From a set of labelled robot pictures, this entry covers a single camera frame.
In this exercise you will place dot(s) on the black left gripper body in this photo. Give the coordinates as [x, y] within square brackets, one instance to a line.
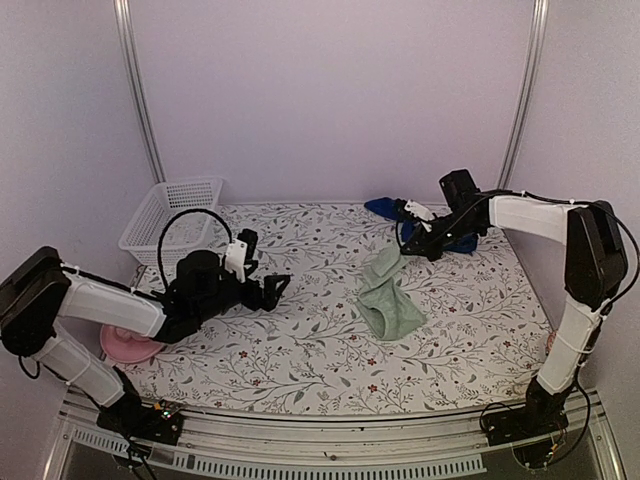
[217, 305]

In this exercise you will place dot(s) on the pink plate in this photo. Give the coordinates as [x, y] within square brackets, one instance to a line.
[127, 347]

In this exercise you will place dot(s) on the right aluminium frame post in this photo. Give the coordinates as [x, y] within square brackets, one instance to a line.
[533, 56]

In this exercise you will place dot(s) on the aluminium front rail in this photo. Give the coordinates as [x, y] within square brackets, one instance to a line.
[220, 444]

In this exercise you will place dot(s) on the light green towel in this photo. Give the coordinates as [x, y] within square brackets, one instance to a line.
[388, 311]

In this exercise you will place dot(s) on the aluminium frame post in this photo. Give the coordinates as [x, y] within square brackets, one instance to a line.
[125, 29]
[533, 56]

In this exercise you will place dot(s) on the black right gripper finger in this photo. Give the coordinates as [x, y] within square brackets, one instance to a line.
[434, 252]
[415, 247]

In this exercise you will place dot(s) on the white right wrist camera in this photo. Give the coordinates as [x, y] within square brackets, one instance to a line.
[418, 210]

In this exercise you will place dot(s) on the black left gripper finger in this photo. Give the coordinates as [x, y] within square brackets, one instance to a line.
[250, 263]
[273, 289]

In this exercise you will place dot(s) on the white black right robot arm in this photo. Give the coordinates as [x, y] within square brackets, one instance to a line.
[595, 266]

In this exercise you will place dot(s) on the blue towel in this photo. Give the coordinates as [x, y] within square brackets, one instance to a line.
[390, 209]

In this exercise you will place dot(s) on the white plastic basket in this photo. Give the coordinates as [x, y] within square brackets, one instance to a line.
[155, 225]

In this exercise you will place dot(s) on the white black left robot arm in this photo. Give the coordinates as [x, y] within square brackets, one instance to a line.
[43, 293]

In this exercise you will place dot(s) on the left aluminium frame post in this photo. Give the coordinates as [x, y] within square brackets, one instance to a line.
[125, 29]

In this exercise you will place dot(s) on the orange patterned round object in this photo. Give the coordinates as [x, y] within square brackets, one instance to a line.
[549, 342]

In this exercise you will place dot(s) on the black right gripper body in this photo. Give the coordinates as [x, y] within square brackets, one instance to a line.
[458, 226]

